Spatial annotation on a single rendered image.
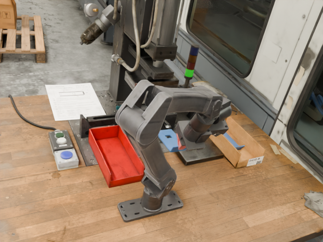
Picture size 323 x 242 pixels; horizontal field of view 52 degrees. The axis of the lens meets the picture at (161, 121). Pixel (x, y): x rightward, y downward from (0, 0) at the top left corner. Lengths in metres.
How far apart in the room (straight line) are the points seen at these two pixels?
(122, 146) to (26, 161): 0.34
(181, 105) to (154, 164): 0.18
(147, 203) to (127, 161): 0.24
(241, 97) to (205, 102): 0.94
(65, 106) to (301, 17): 1.06
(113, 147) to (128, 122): 0.50
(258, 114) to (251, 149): 0.36
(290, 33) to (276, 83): 0.23
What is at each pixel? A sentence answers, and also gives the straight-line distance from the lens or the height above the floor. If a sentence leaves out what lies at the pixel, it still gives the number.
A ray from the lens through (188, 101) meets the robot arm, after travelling 0.82.
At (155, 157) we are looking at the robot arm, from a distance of 0.86.
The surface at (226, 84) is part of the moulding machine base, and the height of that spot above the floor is 0.90.
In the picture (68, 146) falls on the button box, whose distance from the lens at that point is 1.20.
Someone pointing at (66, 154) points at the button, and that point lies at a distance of 1.16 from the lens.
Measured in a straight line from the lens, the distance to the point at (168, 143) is 1.16.
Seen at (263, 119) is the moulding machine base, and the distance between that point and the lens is 1.68.
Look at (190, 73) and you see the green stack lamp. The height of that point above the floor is 1.07.
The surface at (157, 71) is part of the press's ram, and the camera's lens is 1.20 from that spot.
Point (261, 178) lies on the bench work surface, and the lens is 1.30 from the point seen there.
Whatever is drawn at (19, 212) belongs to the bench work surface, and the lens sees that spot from 1.04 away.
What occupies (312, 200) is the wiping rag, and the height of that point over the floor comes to 0.92.
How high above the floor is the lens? 1.68
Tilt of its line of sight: 33 degrees down
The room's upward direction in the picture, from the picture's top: 11 degrees clockwise
